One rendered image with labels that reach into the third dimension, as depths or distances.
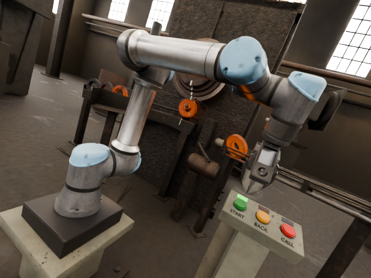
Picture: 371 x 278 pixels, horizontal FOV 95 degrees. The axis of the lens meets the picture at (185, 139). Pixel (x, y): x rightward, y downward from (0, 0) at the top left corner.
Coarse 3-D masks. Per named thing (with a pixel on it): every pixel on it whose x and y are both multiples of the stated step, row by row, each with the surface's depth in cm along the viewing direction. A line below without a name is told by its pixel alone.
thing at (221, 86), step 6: (216, 42) 125; (174, 72) 139; (174, 78) 139; (174, 84) 139; (222, 84) 125; (180, 90) 138; (216, 90) 127; (186, 96) 136; (192, 96) 134; (204, 96) 131; (210, 96) 129
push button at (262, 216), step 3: (258, 213) 54; (261, 213) 54; (264, 213) 54; (258, 216) 53; (261, 216) 53; (264, 216) 53; (267, 216) 53; (258, 219) 53; (261, 219) 52; (264, 219) 52; (267, 219) 53; (264, 222) 52; (267, 222) 52
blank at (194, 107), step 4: (184, 100) 139; (188, 100) 138; (192, 100) 137; (180, 104) 141; (192, 104) 137; (196, 104) 138; (180, 108) 141; (184, 108) 143; (192, 108) 137; (196, 108) 137; (180, 112) 142; (184, 112) 140; (188, 112) 139; (192, 112) 138; (184, 116) 140; (188, 116) 139
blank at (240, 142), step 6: (228, 138) 111; (234, 138) 106; (240, 138) 103; (228, 144) 113; (234, 144) 113; (240, 144) 103; (246, 144) 103; (240, 150) 105; (246, 150) 103; (234, 156) 111
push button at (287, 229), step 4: (284, 224) 52; (288, 224) 52; (284, 228) 51; (288, 228) 51; (292, 228) 51; (284, 232) 50; (288, 232) 50; (292, 232) 50; (288, 236) 50; (292, 236) 50
